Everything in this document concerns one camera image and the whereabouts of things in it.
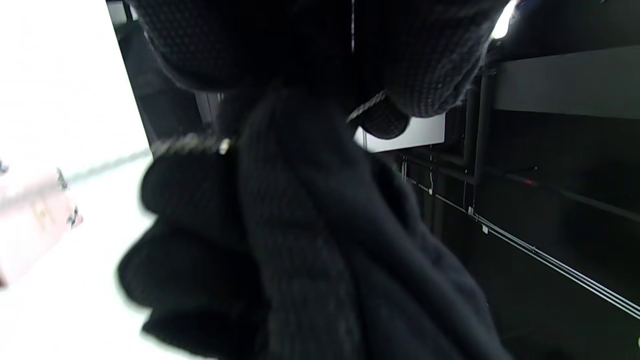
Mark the row of ceiling lights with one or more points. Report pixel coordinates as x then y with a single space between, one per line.
502 22

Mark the person's right hand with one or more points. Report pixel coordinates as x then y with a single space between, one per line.
300 240

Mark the person's left hand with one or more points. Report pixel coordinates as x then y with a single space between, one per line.
300 40

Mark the pink floral jewelry box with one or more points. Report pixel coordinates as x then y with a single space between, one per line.
30 230

